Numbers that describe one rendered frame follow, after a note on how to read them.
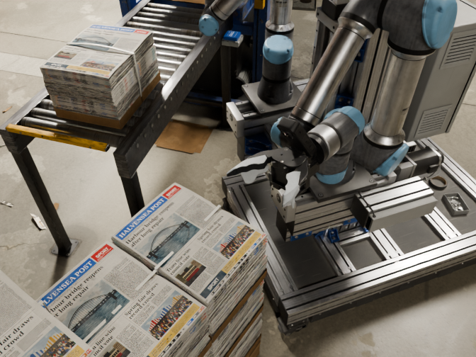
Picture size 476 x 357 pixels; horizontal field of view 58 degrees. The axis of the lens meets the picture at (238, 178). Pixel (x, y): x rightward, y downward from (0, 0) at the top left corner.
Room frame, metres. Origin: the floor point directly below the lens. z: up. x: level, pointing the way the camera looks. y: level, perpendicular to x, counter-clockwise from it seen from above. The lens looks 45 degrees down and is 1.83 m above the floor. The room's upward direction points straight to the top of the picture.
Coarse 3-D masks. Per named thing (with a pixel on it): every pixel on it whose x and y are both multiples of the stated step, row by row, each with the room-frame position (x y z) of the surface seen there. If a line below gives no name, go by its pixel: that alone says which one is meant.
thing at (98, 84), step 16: (64, 48) 1.52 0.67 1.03; (48, 64) 1.40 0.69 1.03; (64, 64) 1.40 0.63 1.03; (80, 64) 1.40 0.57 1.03; (96, 64) 1.40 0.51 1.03; (112, 64) 1.40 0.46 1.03; (128, 64) 1.45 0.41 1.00; (48, 80) 1.38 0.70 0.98; (64, 80) 1.37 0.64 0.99; (80, 80) 1.35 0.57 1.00; (96, 80) 1.33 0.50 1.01; (112, 80) 1.33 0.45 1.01; (128, 80) 1.42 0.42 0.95; (64, 96) 1.36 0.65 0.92; (80, 96) 1.35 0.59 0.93; (96, 96) 1.32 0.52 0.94; (112, 96) 1.31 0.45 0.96; (128, 96) 1.40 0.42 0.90; (80, 112) 1.36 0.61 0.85; (96, 112) 1.33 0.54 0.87; (112, 112) 1.31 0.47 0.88
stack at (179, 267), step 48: (192, 192) 0.95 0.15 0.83; (144, 240) 0.76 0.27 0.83; (192, 240) 0.76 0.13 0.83; (240, 240) 0.76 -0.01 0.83; (96, 288) 0.60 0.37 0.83; (144, 288) 0.60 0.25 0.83; (192, 288) 0.60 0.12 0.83; (240, 288) 0.67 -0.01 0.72; (96, 336) 0.47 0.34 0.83; (144, 336) 0.47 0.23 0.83; (192, 336) 0.49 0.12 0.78
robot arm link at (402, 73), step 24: (384, 0) 0.99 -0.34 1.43; (408, 0) 0.96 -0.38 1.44; (432, 0) 0.93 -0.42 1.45; (384, 24) 0.98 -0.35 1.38; (408, 24) 0.93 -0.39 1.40; (432, 24) 0.90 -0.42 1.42; (408, 48) 0.92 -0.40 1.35; (432, 48) 0.91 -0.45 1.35; (408, 72) 0.93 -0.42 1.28; (384, 96) 0.96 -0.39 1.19; (408, 96) 0.94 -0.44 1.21; (384, 120) 0.94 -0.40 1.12; (360, 144) 0.97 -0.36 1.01; (384, 144) 0.92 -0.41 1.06; (384, 168) 0.90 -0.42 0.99
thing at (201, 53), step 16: (224, 32) 2.28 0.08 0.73; (208, 48) 2.04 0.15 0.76; (192, 64) 1.82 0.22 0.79; (176, 80) 1.67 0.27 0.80; (192, 80) 1.80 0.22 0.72; (160, 96) 1.54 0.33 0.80; (176, 96) 1.62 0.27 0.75; (144, 112) 1.43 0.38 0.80; (160, 112) 1.46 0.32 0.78; (144, 128) 1.32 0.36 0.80; (160, 128) 1.44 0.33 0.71; (128, 144) 1.22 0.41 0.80; (144, 144) 1.30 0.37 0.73; (128, 160) 1.18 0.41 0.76; (128, 176) 1.17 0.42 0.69
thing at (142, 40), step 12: (96, 24) 1.74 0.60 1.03; (84, 36) 1.62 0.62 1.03; (96, 36) 1.62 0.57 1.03; (108, 36) 1.62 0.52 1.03; (120, 36) 1.62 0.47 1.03; (132, 36) 1.62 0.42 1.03; (144, 36) 1.62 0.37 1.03; (132, 48) 1.53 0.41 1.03; (144, 48) 1.58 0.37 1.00; (144, 60) 1.56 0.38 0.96; (156, 60) 1.64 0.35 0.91; (144, 72) 1.54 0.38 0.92; (156, 72) 1.63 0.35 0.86; (144, 84) 1.53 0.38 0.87
